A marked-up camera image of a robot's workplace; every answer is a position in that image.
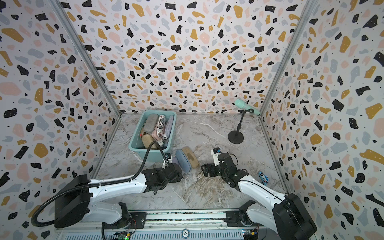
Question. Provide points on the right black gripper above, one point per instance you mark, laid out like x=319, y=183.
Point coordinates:
x=208, y=168

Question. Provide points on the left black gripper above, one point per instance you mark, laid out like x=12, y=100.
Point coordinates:
x=174, y=170

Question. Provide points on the light blue felt case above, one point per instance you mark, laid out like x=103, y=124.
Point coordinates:
x=183, y=161

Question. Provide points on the pink glasses case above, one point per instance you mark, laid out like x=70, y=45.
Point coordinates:
x=157, y=135

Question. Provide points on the newspaper flag case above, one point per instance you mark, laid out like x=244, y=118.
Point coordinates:
x=161, y=121

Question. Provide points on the purple felt case diagonal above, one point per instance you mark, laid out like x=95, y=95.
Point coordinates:
x=168, y=128

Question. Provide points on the plaid tartan glasses case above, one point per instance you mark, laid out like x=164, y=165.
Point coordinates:
x=142, y=132

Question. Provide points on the purple felt case horizontal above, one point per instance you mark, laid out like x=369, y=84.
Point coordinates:
x=175, y=161

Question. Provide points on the tan felt case front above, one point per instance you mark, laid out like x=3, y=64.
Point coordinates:
x=147, y=140

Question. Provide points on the grey felt case front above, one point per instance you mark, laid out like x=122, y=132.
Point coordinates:
x=150, y=123

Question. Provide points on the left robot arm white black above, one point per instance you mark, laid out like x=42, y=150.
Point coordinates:
x=83, y=200

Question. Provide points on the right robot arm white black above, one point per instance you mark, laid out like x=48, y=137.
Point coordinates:
x=284, y=214

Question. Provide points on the small blue toy car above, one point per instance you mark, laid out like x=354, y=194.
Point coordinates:
x=264, y=178

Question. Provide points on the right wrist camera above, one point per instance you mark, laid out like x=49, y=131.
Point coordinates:
x=215, y=153

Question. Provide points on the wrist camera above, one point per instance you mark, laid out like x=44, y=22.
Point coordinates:
x=215, y=153
x=168, y=160

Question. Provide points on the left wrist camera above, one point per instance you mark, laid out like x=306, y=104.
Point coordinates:
x=168, y=160

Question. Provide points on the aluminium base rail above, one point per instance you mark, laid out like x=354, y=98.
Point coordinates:
x=172, y=225

